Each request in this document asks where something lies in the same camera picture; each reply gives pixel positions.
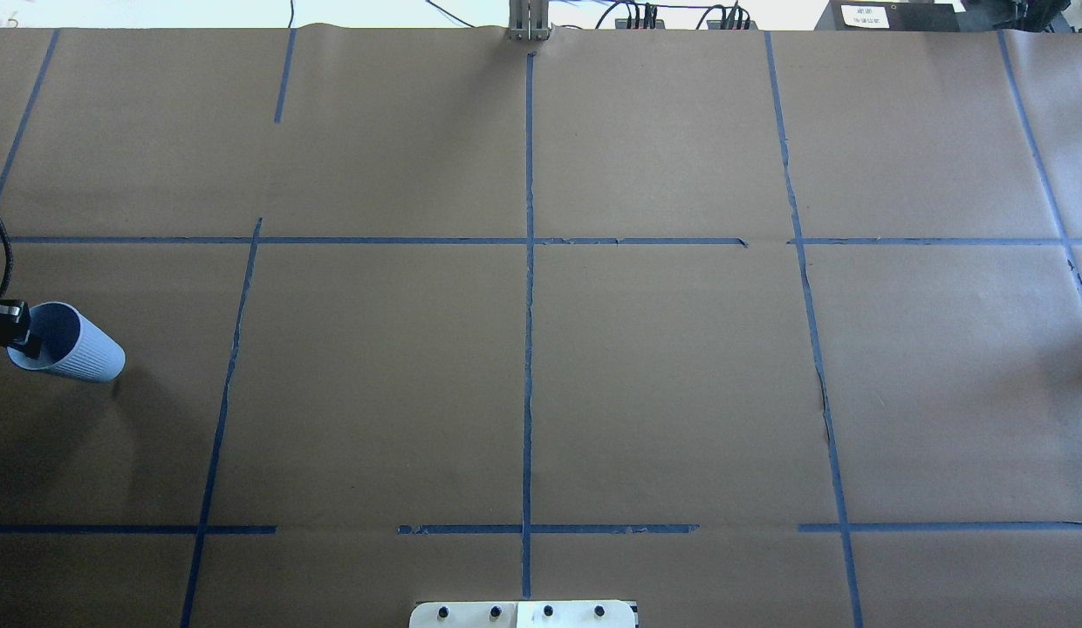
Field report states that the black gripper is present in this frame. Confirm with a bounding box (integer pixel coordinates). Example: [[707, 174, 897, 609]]
[[0, 301, 42, 359]]

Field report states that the blue ribbed cup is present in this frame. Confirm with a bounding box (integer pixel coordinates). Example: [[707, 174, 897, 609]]
[[6, 302, 126, 383]]

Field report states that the far orange black connector box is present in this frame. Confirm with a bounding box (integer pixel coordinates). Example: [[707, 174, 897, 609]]
[[596, 1, 667, 31]]

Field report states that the orange black connector box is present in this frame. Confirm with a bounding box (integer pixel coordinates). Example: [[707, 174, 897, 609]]
[[695, 3, 757, 31], [596, 1, 667, 31]]

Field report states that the near orange black connector box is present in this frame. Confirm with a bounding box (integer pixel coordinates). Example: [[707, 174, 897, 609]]
[[695, 3, 757, 31]]

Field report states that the black box with label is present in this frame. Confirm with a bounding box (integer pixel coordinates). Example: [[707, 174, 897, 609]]
[[813, 1, 961, 32]]

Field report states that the aluminium frame post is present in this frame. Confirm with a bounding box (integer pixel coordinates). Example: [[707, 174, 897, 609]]
[[506, 0, 551, 41]]

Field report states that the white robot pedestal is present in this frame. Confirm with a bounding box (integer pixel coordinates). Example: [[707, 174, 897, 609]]
[[408, 599, 639, 627]]

